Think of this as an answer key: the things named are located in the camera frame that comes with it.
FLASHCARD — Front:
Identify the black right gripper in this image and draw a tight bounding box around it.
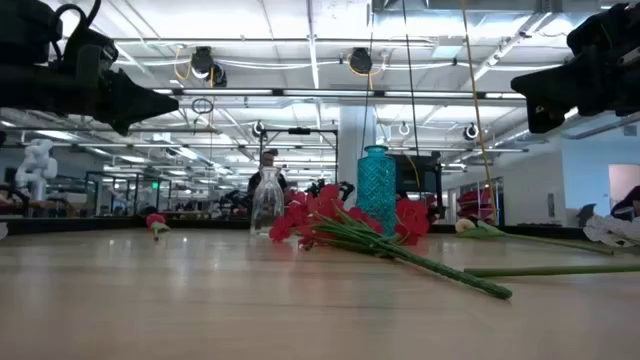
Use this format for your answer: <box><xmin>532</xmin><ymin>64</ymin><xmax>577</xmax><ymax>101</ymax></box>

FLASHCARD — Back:
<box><xmin>510</xmin><ymin>49</ymin><xmax>640</xmax><ymax>134</ymax></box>

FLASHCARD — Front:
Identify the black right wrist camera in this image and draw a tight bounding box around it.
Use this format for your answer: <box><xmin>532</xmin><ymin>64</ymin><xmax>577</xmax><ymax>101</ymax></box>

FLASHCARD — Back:
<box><xmin>567</xmin><ymin>3</ymin><xmax>627</xmax><ymax>64</ymax></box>

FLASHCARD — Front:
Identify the red artificial flower bunch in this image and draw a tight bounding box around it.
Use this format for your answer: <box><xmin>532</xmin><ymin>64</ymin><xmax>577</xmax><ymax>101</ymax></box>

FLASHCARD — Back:
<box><xmin>268</xmin><ymin>183</ymin><xmax>514</xmax><ymax>302</ymax></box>
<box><xmin>394</xmin><ymin>197</ymin><xmax>432</xmax><ymax>247</ymax></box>

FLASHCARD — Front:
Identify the black monitor on stand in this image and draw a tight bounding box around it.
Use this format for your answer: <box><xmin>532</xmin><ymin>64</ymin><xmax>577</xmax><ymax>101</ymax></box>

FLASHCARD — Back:
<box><xmin>392</xmin><ymin>152</ymin><xmax>444</xmax><ymax>221</ymax></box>

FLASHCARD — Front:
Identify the black hanging cable with coil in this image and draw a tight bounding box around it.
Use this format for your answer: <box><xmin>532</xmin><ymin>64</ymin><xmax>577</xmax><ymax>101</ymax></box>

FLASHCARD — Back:
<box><xmin>401</xmin><ymin>0</ymin><xmax>421</xmax><ymax>156</ymax></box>

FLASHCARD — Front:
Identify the red artificial tulip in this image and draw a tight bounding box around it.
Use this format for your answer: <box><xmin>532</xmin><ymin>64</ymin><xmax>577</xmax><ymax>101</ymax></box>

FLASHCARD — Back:
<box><xmin>144</xmin><ymin>212</ymin><xmax>172</xmax><ymax>242</ymax></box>

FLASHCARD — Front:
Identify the peach artificial tulip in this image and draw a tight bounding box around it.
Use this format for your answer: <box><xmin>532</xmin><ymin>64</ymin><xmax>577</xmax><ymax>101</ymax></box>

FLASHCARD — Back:
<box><xmin>453</xmin><ymin>217</ymin><xmax>616</xmax><ymax>257</ymax></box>

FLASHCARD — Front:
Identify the red storage rack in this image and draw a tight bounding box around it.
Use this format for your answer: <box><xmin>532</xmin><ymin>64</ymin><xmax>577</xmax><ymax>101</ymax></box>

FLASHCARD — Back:
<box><xmin>456</xmin><ymin>186</ymin><xmax>497</xmax><ymax>225</ymax></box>

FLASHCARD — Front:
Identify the teal textured glass vase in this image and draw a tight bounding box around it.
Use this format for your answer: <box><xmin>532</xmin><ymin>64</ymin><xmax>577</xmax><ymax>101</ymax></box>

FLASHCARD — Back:
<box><xmin>355</xmin><ymin>144</ymin><xmax>398</xmax><ymax>237</ymax></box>

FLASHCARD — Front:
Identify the yellow hanging cable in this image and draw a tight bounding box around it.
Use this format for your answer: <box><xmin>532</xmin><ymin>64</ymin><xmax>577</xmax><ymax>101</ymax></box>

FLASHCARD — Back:
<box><xmin>459</xmin><ymin>0</ymin><xmax>498</xmax><ymax>224</ymax></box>

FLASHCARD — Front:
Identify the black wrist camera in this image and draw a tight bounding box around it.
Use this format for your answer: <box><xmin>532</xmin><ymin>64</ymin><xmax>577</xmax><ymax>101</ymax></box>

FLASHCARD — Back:
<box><xmin>567</xmin><ymin>3</ymin><xmax>627</xmax><ymax>64</ymax></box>
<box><xmin>64</xmin><ymin>28</ymin><xmax>120</xmax><ymax>81</ymax></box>

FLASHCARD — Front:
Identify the grey chair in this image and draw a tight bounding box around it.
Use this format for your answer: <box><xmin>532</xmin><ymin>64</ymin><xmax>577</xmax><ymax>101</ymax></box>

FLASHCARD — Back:
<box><xmin>576</xmin><ymin>203</ymin><xmax>598</xmax><ymax>227</ymax></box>

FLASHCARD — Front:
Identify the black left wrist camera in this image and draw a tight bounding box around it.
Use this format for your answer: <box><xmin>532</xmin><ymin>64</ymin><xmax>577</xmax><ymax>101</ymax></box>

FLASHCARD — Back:
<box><xmin>64</xmin><ymin>28</ymin><xmax>120</xmax><ymax>81</ymax></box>

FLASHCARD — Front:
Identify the clear glass vase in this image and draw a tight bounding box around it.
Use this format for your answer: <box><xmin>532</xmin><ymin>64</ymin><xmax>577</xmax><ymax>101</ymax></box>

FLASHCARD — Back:
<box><xmin>249</xmin><ymin>166</ymin><xmax>286</xmax><ymax>237</ymax></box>

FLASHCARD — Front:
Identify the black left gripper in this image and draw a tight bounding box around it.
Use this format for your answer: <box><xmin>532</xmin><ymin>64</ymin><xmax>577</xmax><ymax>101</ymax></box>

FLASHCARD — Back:
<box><xmin>0</xmin><ymin>64</ymin><xmax>180</xmax><ymax>137</ymax></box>

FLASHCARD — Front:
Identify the green stem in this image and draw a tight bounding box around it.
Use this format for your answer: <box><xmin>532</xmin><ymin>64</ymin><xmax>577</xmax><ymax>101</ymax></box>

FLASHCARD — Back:
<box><xmin>462</xmin><ymin>263</ymin><xmax>640</xmax><ymax>279</ymax></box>

